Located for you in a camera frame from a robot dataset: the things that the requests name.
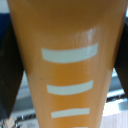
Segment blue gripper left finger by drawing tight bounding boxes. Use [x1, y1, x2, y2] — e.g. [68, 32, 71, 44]
[0, 12, 25, 122]

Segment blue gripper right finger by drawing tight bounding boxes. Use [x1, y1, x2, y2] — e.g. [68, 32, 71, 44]
[113, 19, 128, 100]

